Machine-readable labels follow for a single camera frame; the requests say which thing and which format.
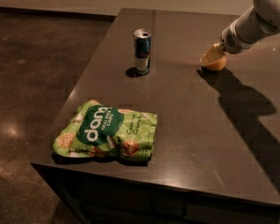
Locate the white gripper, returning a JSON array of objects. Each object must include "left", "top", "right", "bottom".
[{"left": 201, "top": 21, "right": 252, "bottom": 66}]

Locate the orange fruit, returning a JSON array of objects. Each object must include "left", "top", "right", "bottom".
[{"left": 205, "top": 57, "right": 227, "bottom": 72}]

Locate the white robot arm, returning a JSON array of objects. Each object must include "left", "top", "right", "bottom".
[{"left": 201, "top": 0, "right": 280, "bottom": 71}]

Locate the green rice chip bag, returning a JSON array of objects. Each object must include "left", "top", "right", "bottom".
[{"left": 53, "top": 100, "right": 158, "bottom": 162}]

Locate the blue silver drink can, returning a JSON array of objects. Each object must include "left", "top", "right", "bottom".
[{"left": 133, "top": 29, "right": 151, "bottom": 75}]

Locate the dark cabinet drawer front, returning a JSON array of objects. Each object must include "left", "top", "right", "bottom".
[{"left": 51, "top": 171, "right": 280, "bottom": 224}]

